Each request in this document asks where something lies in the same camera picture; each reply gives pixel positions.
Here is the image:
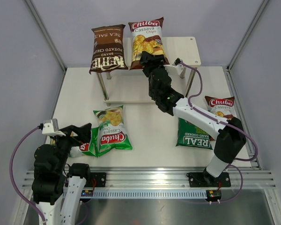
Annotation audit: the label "white two-tier shelf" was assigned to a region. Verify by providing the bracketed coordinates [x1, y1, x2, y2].
[95, 37, 201, 106]

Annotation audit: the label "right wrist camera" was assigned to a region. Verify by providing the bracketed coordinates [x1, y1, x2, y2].
[164, 58, 184, 75]

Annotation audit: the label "green Chuba bag sideways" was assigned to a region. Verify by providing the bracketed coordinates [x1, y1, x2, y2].
[49, 127, 99, 158]

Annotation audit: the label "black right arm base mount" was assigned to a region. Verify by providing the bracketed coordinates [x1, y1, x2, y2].
[186, 172, 231, 188]

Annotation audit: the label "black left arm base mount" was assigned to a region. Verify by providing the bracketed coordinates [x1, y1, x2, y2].
[84, 172, 107, 188]

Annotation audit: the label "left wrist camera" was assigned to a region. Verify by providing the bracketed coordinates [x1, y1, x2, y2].
[42, 119, 66, 137]

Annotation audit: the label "brown Chuba bag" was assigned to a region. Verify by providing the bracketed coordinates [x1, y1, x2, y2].
[128, 17, 169, 70]
[205, 96, 235, 120]

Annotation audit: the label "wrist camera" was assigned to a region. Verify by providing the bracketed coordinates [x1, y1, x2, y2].
[42, 119, 66, 137]
[164, 58, 184, 75]

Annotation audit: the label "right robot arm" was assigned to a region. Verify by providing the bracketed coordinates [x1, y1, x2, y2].
[140, 51, 246, 186]

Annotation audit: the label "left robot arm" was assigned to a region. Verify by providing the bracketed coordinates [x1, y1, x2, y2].
[32, 121, 92, 225]

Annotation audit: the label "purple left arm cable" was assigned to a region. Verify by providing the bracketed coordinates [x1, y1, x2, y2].
[9, 125, 49, 225]

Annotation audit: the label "green Chuba bag upright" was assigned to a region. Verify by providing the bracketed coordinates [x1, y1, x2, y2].
[93, 105, 133, 157]

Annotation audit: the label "brown Kettle sea salt bag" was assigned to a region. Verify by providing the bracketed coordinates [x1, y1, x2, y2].
[89, 24, 128, 73]

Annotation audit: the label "white slotted cable duct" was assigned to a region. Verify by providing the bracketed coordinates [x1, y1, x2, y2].
[81, 189, 207, 199]

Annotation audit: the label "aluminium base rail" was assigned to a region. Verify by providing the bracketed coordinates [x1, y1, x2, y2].
[21, 166, 277, 190]

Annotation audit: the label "green Real chips bag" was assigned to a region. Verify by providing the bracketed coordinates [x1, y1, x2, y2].
[176, 118, 213, 150]

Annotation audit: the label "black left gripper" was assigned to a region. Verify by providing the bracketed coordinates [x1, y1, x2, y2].
[52, 122, 91, 173]

